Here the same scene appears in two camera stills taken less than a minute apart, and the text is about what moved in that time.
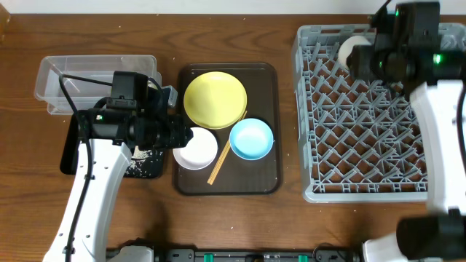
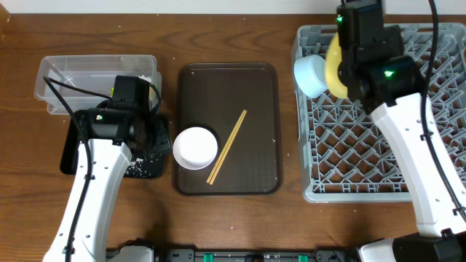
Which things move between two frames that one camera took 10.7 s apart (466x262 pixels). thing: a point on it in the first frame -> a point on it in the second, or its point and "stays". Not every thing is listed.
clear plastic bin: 69,83 stays
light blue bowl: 251,139 -> 310,73
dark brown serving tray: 237,176 stays
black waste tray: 145,161 stays
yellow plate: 215,100 -> 333,58
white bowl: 199,153 stays
